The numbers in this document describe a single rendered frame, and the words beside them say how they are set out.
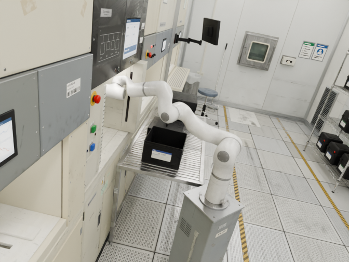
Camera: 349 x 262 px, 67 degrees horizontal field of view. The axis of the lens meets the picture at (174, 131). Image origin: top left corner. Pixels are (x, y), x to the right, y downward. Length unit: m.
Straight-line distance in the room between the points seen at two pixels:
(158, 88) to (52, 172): 0.74
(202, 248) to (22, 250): 0.98
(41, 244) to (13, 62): 0.75
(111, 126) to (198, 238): 1.02
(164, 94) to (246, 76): 4.62
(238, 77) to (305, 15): 1.70
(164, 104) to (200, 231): 0.78
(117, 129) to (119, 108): 0.18
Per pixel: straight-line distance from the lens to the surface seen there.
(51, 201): 1.30
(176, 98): 2.54
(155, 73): 3.36
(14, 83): 0.74
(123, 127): 2.04
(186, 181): 1.80
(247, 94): 6.16
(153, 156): 1.85
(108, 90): 1.77
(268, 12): 5.99
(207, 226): 1.62
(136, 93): 1.65
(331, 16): 6.31
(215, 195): 1.62
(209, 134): 1.49
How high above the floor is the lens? 1.77
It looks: 24 degrees down
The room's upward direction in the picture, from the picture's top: 11 degrees clockwise
